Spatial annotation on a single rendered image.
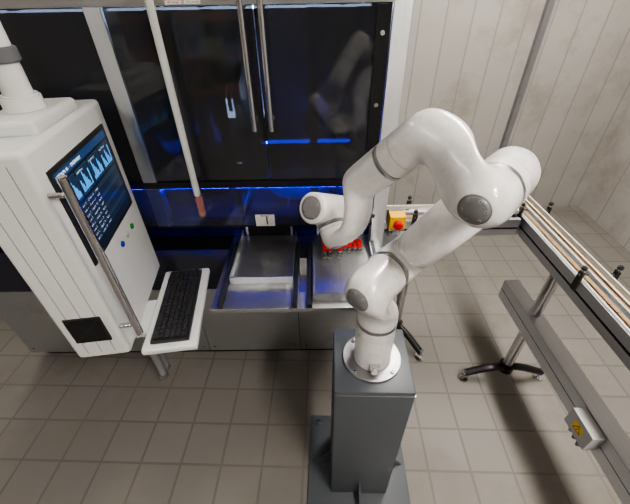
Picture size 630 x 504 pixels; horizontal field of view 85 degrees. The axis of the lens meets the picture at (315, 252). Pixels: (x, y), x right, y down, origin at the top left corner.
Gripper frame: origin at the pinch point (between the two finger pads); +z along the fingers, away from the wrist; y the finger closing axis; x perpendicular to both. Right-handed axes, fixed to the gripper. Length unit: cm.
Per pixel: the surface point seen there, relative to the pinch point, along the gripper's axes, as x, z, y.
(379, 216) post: 4.8, 37.2, 9.5
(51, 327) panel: 118, -30, 152
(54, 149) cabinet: 4, -66, 61
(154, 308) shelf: 63, -27, 65
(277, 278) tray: 37.5, 0.4, 28.1
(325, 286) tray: 35.1, 10.5, 11.3
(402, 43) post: -54, 8, 8
